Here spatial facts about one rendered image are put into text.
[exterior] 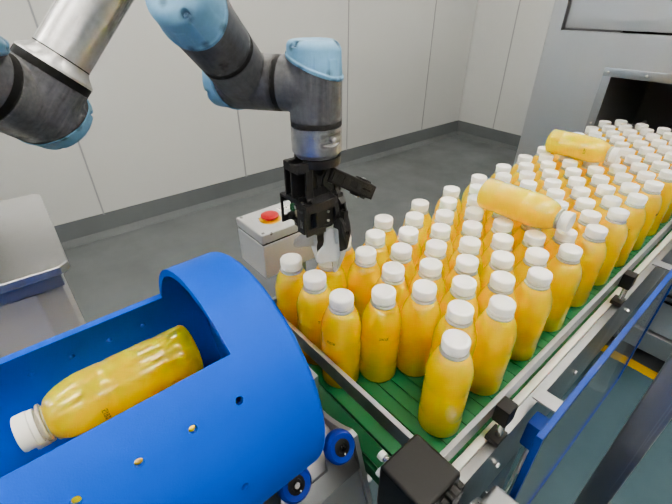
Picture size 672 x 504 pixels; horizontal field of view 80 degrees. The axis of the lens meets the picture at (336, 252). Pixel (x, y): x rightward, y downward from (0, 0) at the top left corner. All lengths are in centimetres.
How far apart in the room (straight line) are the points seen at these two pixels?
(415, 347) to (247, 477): 38
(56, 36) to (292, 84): 40
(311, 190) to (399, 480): 40
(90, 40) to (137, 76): 238
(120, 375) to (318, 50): 44
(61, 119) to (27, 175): 241
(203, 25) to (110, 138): 275
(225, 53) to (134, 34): 267
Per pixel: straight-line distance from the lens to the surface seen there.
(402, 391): 74
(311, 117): 57
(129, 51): 317
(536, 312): 77
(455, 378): 59
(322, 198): 62
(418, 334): 68
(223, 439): 38
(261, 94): 59
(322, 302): 67
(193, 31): 49
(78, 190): 328
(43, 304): 75
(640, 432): 78
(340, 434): 59
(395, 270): 69
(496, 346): 68
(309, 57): 56
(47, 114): 80
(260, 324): 39
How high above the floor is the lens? 148
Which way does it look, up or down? 33 degrees down
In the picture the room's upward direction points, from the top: straight up
